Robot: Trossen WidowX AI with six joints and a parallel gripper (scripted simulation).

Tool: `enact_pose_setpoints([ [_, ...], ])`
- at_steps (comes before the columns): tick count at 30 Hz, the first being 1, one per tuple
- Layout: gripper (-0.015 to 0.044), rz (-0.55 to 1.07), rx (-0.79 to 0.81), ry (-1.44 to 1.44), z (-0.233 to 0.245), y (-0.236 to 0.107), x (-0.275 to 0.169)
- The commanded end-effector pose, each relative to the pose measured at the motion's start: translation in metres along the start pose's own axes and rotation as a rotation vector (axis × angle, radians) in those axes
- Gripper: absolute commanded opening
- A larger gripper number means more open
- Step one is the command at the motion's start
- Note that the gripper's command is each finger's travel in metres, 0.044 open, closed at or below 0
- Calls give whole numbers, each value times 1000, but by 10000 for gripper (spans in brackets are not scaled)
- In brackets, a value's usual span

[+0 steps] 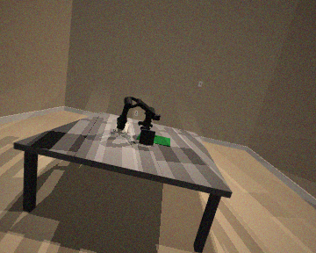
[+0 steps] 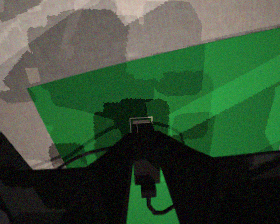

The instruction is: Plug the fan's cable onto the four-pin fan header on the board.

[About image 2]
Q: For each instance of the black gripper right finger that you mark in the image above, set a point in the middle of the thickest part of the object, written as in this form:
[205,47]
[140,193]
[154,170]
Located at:
[196,181]

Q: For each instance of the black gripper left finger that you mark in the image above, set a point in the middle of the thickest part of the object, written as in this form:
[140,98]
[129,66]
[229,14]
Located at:
[102,187]

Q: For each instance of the green circuit board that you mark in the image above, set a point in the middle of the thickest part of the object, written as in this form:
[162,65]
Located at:
[221,98]

